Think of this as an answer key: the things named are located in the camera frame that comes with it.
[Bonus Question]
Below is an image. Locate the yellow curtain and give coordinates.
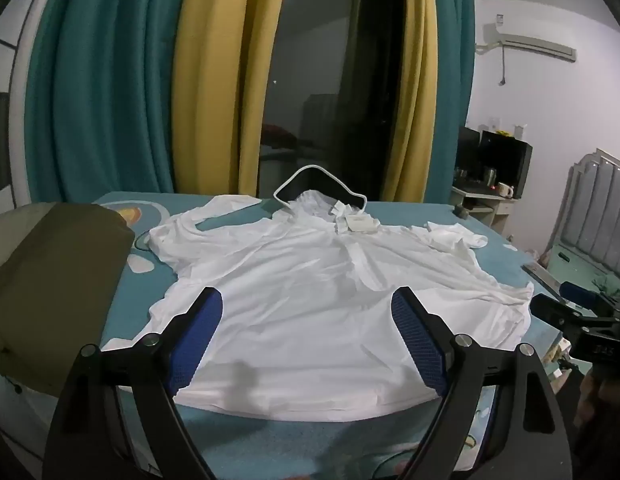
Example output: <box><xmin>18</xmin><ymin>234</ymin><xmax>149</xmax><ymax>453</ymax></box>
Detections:
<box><xmin>172</xmin><ymin>0</ymin><xmax>291</xmax><ymax>197</ymax></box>
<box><xmin>382</xmin><ymin>0</ymin><xmax>438</xmax><ymax>202</ymax></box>

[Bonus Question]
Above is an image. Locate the olive green garment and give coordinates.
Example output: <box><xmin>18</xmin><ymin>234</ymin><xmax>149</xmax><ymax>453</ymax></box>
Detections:
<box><xmin>0</xmin><ymin>202</ymin><xmax>136</xmax><ymax>396</ymax></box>

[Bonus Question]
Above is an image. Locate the glass balcony door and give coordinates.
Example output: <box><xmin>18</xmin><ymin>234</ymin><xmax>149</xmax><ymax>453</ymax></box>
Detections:
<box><xmin>260</xmin><ymin>0</ymin><xmax>405</xmax><ymax>197</ymax></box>

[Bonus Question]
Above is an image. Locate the white clothes hanger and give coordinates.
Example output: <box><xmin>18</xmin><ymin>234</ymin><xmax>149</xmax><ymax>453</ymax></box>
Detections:
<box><xmin>272</xmin><ymin>165</ymin><xmax>369</xmax><ymax>211</ymax></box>

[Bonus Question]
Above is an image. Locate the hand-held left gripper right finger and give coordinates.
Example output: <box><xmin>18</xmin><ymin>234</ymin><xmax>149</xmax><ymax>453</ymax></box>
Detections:
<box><xmin>391</xmin><ymin>286</ymin><xmax>576</xmax><ymax>480</ymax></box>

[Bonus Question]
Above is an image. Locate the white shirt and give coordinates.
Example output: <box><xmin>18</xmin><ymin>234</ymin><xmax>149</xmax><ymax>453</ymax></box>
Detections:
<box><xmin>100</xmin><ymin>191</ymin><xmax>535</xmax><ymax>422</ymax></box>

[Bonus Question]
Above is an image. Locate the large black monitor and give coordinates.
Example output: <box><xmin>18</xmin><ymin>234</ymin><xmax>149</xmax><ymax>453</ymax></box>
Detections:
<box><xmin>477</xmin><ymin>130</ymin><xmax>533</xmax><ymax>198</ymax></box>

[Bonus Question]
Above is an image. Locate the teal curtain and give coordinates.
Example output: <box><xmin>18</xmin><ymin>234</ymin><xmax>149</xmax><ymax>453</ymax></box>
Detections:
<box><xmin>427</xmin><ymin>0</ymin><xmax>478</xmax><ymax>204</ymax></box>
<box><xmin>24</xmin><ymin>0</ymin><xmax>201</xmax><ymax>203</ymax></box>

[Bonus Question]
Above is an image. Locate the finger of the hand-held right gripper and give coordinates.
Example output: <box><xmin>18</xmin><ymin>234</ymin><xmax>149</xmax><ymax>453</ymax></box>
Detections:
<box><xmin>531</xmin><ymin>294</ymin><xmax>620</xmax><ymax>326</ymax></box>
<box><xmin>561</xmin><ymin>281</ymin><xmax>613</xmax><ymax>312</ymax></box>

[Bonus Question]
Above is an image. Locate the grey padded headboard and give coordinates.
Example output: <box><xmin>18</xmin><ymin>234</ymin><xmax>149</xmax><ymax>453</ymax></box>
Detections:
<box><xmin>552</xmin><ymin>149</ymin><xmax>620</xmax><ymax>281</ymax></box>

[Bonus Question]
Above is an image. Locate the small black monitor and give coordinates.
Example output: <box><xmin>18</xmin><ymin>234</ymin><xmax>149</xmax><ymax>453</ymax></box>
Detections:
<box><xmin>457</xmin><ymin>126</ymin><xmax>482</xmax><ymax>171</ymax></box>

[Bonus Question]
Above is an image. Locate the white air conditioner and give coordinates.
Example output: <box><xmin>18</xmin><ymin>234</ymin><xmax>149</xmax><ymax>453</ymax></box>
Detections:
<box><xmin>477</xmin><ymin>22</ymin><xmax>577</xmax><ymax>63</ymax></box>

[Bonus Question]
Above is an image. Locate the clear plastic tray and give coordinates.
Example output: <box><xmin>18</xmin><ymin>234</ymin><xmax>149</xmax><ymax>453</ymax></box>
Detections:
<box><xmin>522</xmin><ymin>262</ymin><xmax>571</xmax><ymax>301</ymax></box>

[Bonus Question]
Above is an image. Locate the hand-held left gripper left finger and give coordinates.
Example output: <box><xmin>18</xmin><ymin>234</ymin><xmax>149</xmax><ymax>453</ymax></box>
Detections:
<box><xmin>42</xmin><ymin>287</ymin><xmax>225</xmax><ymax>480</ymax></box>

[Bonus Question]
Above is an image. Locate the white desk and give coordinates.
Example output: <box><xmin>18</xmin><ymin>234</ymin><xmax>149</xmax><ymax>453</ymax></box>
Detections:
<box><xmin>451</xmin><ymin>185</ymin><xmax>518</xmax><ymax>233</ymax></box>

